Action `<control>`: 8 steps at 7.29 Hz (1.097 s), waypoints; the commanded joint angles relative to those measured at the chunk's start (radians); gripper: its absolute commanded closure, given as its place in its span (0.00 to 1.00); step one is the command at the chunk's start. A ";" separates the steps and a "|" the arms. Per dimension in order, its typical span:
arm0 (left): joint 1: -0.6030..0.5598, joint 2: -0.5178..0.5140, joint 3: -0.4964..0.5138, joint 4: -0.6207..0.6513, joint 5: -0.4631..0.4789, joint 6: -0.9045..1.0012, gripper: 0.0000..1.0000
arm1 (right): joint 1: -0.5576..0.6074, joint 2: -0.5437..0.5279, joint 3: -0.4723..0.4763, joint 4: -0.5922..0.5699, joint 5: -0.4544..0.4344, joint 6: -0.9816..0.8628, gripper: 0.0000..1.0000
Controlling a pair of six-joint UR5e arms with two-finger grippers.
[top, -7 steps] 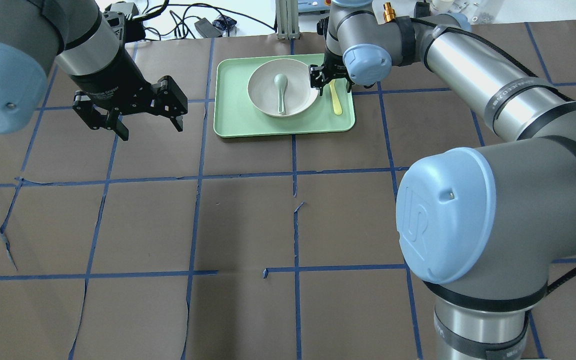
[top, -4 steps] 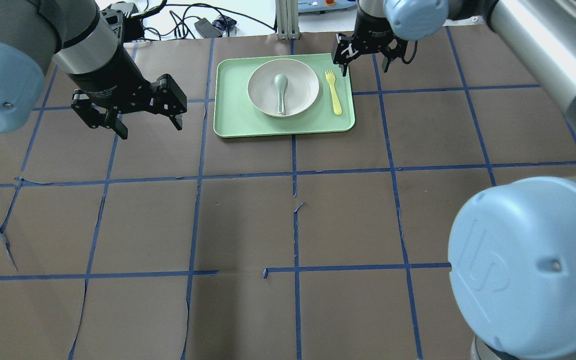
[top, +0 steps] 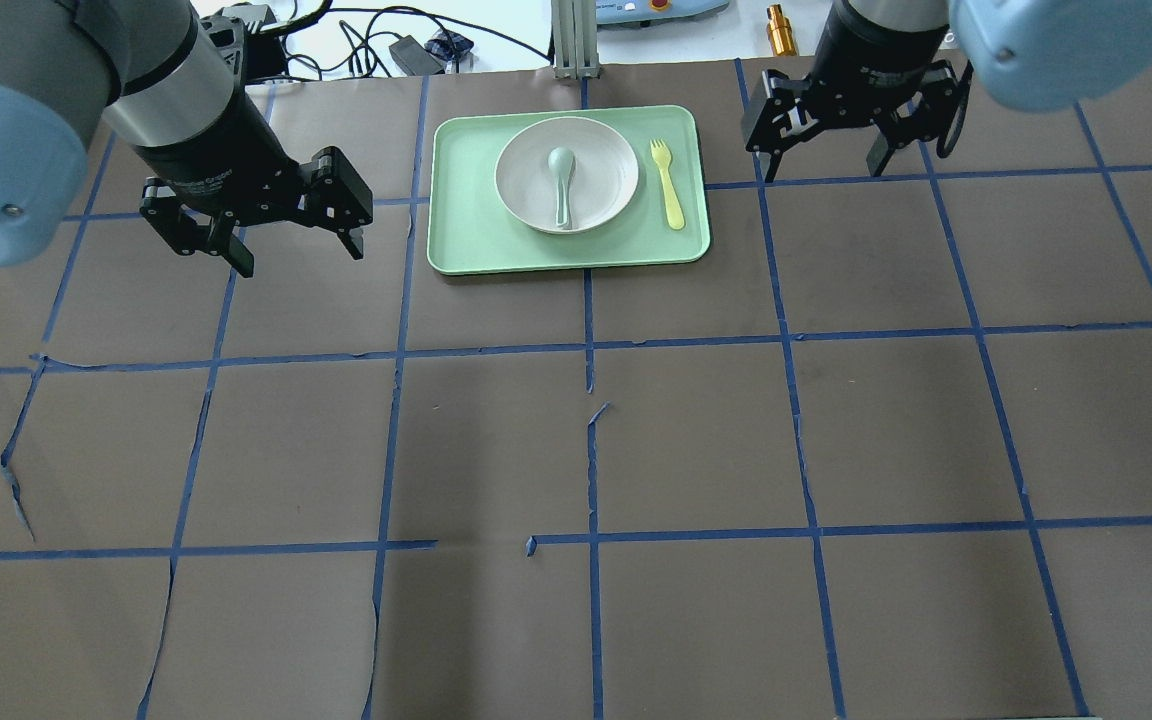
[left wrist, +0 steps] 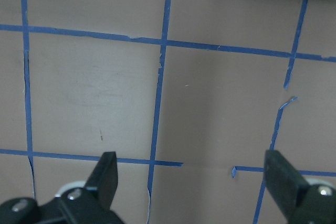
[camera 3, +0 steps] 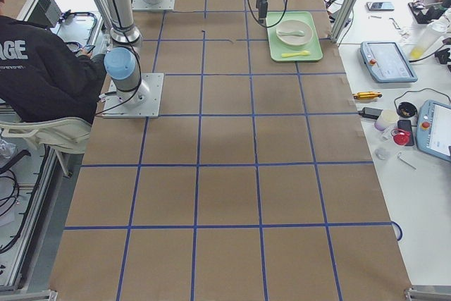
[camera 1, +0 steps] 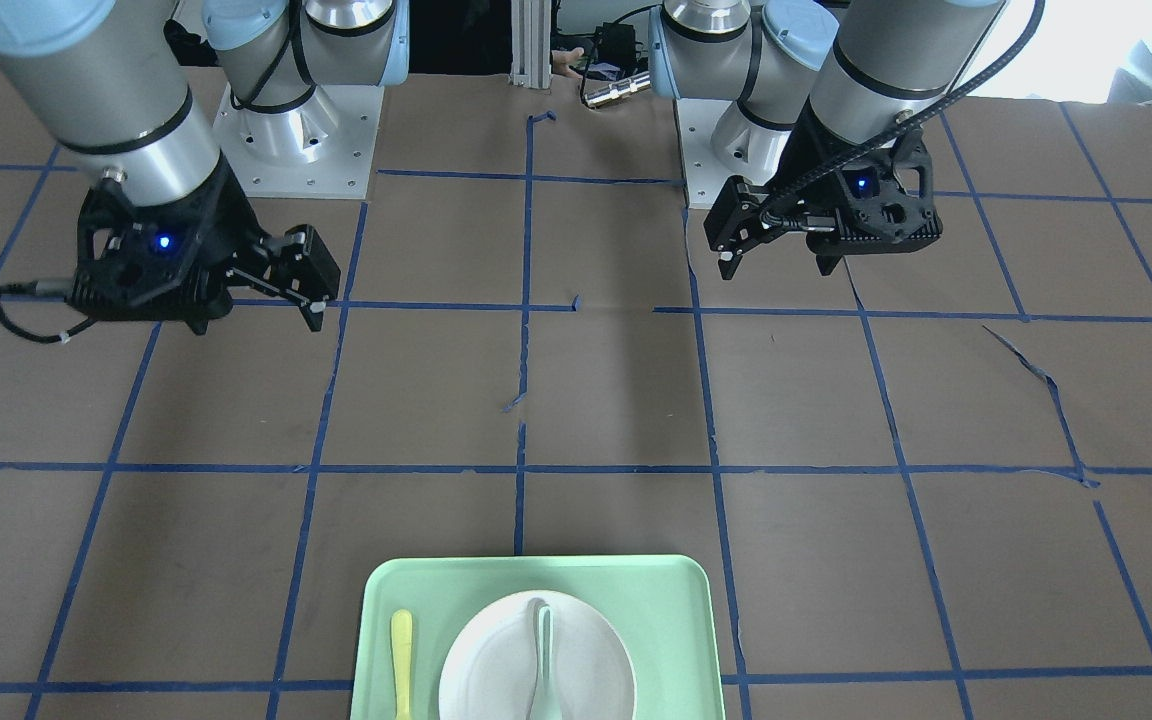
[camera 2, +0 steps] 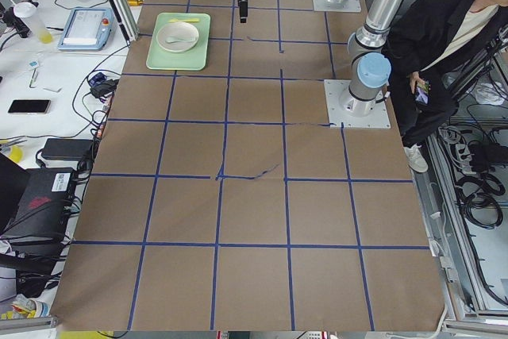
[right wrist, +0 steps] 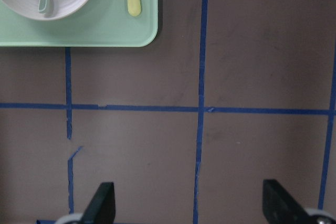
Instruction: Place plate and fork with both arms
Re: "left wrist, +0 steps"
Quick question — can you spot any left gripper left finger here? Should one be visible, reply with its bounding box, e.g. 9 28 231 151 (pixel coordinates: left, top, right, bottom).
84 152 118 210

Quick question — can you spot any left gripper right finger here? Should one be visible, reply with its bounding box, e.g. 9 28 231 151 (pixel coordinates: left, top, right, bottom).
264 150 310 221

